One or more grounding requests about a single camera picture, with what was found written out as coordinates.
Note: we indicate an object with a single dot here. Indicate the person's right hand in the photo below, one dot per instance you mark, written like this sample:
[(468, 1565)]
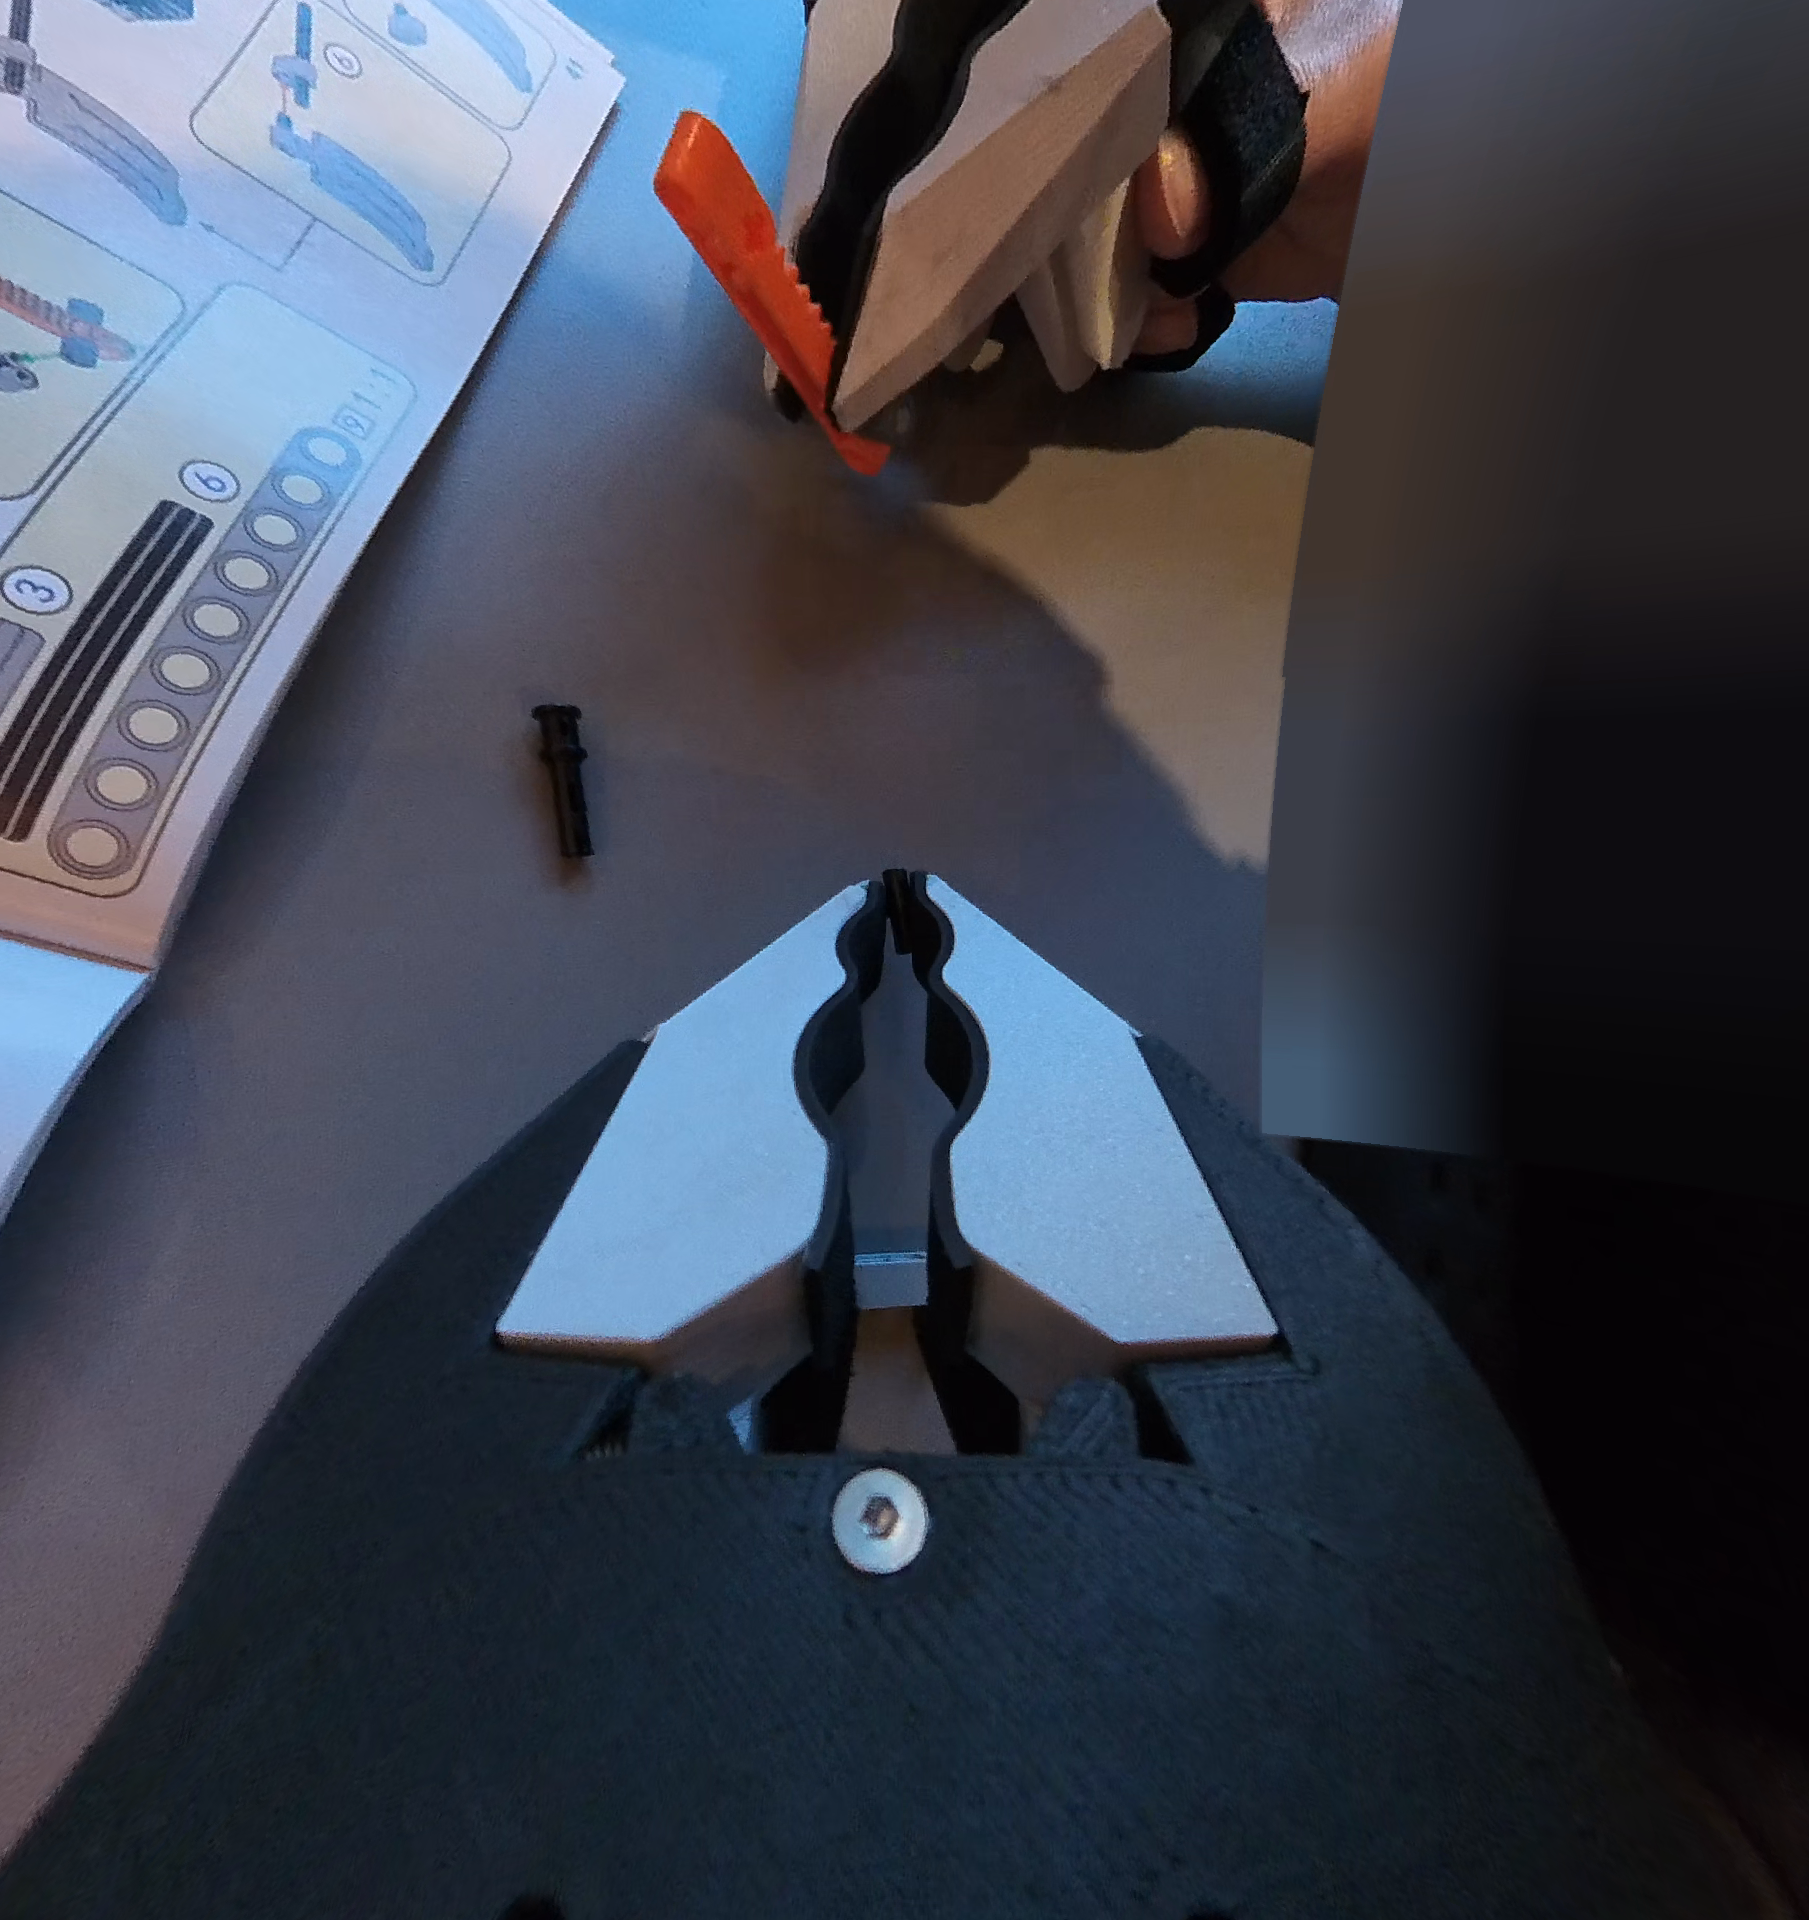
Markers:
[(1338, 150)]

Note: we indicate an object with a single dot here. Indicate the orange toothed toy beam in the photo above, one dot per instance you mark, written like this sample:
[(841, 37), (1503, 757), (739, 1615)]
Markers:
[(718, 195)]

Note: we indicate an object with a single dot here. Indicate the black toy pin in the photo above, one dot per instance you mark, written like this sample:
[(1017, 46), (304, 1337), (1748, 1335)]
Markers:
[(568, 780)]

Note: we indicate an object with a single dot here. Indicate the white instruction booklet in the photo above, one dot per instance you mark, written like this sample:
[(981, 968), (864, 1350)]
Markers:
[(320, 375)]

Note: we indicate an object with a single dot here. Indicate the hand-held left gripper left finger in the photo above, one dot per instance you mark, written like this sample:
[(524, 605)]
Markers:
[(663, 1200)]

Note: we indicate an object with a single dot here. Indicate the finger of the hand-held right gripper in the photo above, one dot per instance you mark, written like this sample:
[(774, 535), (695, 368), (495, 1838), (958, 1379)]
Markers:
[(994, 195), (813, 180)]

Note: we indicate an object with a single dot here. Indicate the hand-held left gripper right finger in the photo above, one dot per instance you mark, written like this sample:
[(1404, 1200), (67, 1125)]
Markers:
[(1113, 1200)]

